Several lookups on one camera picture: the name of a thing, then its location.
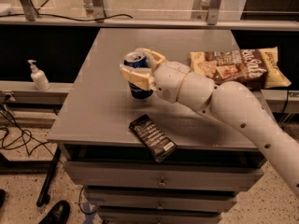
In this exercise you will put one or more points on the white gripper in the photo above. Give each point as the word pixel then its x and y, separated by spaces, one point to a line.
pixel 169 79

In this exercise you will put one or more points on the blue pepsi can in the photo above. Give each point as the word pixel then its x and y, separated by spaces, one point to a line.
pixel 137 59

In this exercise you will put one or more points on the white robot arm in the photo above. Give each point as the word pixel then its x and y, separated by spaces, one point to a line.
pixel 230 103

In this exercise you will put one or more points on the black snack bar wrapper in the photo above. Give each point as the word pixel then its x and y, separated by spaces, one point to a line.
pixel 151 136

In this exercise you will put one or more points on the white pump bottle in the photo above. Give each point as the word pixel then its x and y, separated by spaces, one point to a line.
pixel 38 77

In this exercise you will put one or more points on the brown chip bag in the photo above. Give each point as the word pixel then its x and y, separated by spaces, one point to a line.
pixel 255 68

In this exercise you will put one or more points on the grey drawer cabinet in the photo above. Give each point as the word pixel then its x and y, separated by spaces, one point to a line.
pixel 93 124

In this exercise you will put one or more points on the top grey drawer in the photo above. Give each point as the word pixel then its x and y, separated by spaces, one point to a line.
pixel 158 176

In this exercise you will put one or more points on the grey drawer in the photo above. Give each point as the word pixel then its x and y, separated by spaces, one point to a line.
pixel 158 176
pixel 150 216
pixel 160 199

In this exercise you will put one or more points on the middle grey drawer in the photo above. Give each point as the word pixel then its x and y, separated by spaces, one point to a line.
pixel 160 199

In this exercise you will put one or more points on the bottom grey drawer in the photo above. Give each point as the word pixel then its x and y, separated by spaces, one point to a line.
pixel 150 216

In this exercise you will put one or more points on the black metal stand leg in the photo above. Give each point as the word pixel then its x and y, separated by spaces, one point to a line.
pixel 44 197

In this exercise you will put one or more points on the black shoe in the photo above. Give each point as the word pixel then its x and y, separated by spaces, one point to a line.
pixel 58 214

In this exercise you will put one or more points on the middle metal frame post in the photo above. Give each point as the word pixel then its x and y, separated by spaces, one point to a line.
pixel 98 10

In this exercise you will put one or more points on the metal frame post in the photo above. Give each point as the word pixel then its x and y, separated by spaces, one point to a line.
pixel 98 10
pixel 213 12
pixel 29 10

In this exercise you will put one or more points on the right metal frame post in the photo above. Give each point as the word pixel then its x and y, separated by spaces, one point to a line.
pixel 213 12

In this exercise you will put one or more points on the left metal frame post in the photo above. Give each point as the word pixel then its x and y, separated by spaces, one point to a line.
pixel 29 10

